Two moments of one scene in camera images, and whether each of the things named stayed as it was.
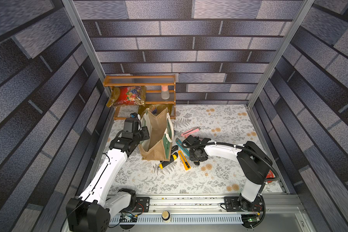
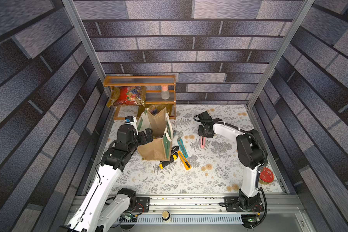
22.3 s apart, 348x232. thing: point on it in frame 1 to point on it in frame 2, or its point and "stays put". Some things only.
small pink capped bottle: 165,93 stays put
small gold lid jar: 166,216 stays put
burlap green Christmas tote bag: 159,147 stays put
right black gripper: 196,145 to 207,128
